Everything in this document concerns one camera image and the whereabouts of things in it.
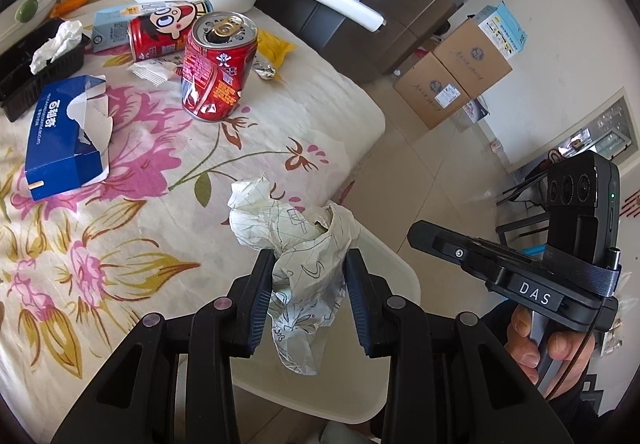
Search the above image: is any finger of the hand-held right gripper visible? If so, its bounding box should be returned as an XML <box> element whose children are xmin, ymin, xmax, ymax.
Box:
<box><xmin>407</xmin><ymin>220</ymin><xmax>531</xmax><ymax>281</ymax></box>

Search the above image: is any black plastic tray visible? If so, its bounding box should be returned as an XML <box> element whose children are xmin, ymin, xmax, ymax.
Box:
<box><xmin>0</xmin><ymin>18</ymin><xmax>92</xmax><ymax>122</ymax></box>

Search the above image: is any black cable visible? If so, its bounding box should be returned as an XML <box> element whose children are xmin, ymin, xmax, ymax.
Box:
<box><xmin>545</xmin><ymin>309</ymin><xmax>603</xmax><ymax>400</ymax></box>

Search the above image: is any white plastic bag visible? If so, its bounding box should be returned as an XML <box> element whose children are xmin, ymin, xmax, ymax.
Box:
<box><xmin>462</xmin><ymin>96</ymin><xmax>489</xmax><ymax>125</ymax></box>

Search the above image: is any floral tablecloth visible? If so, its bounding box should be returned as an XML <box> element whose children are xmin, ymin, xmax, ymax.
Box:
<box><xmin>0</xmin><ymin>0</ymin><xmax>386</xmax><ymax>405</ymax></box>

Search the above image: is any red cartoon can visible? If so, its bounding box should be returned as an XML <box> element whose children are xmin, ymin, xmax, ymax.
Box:
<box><xmin>127</xmin><ymin>0</ymin><xmax>215</xmax><ymax>62</ymax></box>

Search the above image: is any blue tissue box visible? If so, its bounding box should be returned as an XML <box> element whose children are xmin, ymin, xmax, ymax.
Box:
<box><xmin>24</xmin><ymin>75</ymin><xmax>115</xmax><ymax>201</ymax></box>

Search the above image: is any light blue milk carton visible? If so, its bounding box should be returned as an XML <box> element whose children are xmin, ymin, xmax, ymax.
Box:
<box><xmin>91</xmin><ymin>6</ymin><xmax>138</xmax><ymax>55</ymax></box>

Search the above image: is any person's right hand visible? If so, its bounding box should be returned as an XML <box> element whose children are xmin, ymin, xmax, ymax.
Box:
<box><xmin>505</xmin><ymin>305</ymin><xmax>600</xmax><ymax>397</ymax></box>

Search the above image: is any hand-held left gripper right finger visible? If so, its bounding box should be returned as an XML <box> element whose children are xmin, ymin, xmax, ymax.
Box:
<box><xmin>345</xmin><ymin>248</ymin><xmax>576</xmax><ymax>444</ymax></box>

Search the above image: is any white plate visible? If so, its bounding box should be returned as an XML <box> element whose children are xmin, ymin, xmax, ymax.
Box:
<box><xmin>0</xmin><ymin>0</ymin><xmax>62</xmax><ymax>43</ymax></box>

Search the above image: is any dented red can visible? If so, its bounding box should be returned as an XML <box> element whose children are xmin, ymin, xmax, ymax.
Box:
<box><xmin>181</xmin><ymin>12</ymin><xmax>259</xmax><ymax>123</ymax></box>

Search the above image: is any crumpled white tissue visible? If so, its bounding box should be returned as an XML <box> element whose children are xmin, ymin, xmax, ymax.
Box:
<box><xmin>30</xmin><ymin>20</ymin><xmax>83</xmax><ymax>74</ymax></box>

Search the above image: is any black metal rack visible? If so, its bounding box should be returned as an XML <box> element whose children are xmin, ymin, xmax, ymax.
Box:
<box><xmin>496</xmin><ymin>164</ymin><xmax>553</xmax><ymax>247</ymax></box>

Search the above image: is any yellow snack wrapper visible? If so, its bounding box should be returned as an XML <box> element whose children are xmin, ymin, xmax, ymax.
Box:
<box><xmin>252</xmin><ymin>27</ymin><xmax>296</xmax><ymax>80</ymax></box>

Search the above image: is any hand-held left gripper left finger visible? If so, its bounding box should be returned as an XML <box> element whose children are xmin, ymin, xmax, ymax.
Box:
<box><xmin>50</xmin><ymin>249</ymin><xmax>276</xmax><ymax>444</ymax></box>

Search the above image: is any white paper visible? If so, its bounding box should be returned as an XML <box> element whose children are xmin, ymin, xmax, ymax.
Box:
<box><xmin>227</xmin><ymin>176</ymin><xmax>362</xmax><ymax>376</ymax></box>

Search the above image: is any light blue box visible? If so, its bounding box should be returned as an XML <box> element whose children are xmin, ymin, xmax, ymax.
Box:
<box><xmin>477</xmin><ymin>1</ymin><xmax>528</xmax><ymax>60</ymax></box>

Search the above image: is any white plastic bin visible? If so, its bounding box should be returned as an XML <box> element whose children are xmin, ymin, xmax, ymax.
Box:
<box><xmin>232</xmin><ymin>224</ymin><xmax>422</xmax><ymax>426</ymax></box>

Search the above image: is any small white packet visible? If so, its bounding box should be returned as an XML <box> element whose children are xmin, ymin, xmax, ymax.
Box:
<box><xmin>127</xmin><ymin>60</ymin><xmax>181</xmax><ymax>87</ymax></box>

